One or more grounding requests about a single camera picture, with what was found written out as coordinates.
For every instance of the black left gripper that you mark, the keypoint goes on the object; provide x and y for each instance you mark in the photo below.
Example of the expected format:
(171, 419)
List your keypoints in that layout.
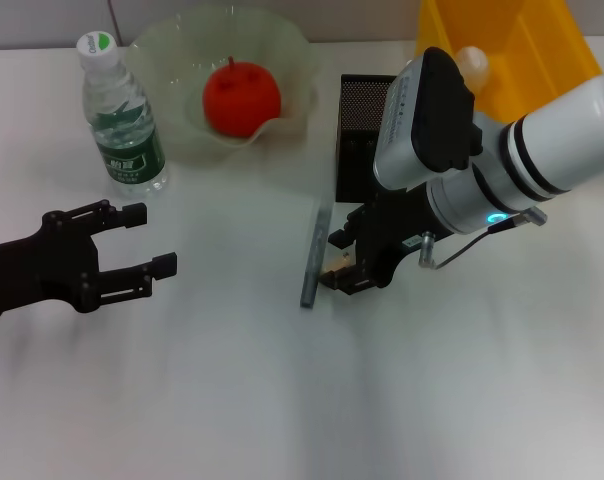
(32, 270)

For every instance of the pale green glass fruit bowl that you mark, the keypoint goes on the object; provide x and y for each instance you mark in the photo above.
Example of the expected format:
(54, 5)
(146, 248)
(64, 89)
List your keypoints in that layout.
(292, 75)

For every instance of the yellow plastic storage bin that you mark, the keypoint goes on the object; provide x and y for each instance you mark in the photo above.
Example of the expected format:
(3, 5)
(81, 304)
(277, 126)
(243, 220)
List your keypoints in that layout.
(532, 50)

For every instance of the red orange fruit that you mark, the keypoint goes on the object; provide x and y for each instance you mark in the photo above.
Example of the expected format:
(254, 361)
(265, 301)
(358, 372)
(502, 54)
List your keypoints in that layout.
(242, 100)

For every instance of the white paper ball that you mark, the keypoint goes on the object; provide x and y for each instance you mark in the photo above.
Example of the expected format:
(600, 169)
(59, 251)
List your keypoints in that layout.
(474, 65)

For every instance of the grey pen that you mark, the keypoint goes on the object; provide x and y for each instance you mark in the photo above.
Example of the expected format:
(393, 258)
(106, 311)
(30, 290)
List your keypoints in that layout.
(314, 260)

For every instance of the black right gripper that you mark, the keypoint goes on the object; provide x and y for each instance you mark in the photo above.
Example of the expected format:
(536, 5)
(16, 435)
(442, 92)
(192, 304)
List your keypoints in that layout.
(397, 225)

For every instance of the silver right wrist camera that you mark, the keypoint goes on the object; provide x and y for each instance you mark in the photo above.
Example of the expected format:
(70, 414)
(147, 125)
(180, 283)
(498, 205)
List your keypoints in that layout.
(427, 120)

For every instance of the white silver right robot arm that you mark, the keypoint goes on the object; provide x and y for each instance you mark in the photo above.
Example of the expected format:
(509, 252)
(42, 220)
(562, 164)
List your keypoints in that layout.
(557, 145)

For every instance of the clear water bottle green label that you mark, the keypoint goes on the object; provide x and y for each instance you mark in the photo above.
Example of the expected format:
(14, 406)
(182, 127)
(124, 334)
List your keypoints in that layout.
(127, 150)

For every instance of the black mesh pen holder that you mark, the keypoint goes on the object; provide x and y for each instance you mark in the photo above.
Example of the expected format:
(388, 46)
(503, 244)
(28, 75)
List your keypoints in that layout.
(357, 150)

